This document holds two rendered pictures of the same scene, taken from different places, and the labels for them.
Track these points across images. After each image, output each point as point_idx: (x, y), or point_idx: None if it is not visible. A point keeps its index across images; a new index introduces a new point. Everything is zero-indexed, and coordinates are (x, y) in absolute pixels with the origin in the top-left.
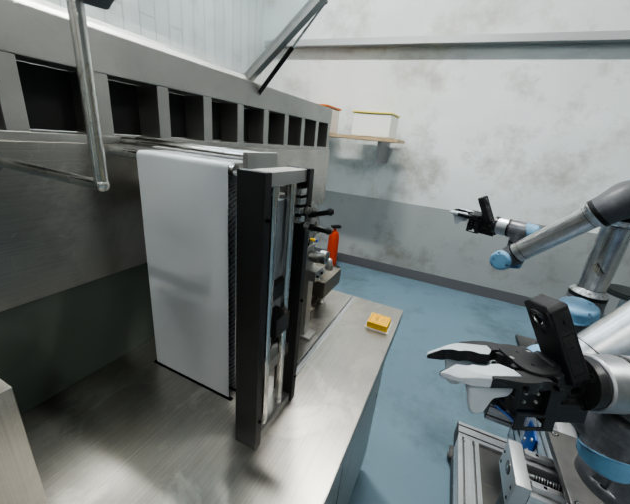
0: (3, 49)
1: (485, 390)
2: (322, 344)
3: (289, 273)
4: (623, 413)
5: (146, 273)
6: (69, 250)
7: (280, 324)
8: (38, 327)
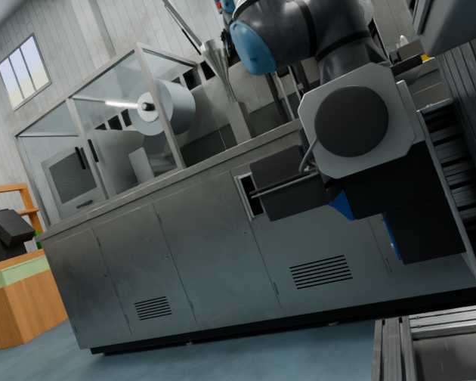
0: None
1: (227, 46)
2: None
3: None
4: (227, 27)
5: (319, 85)
6: (284, 80)
7: (279, 69)
8: None
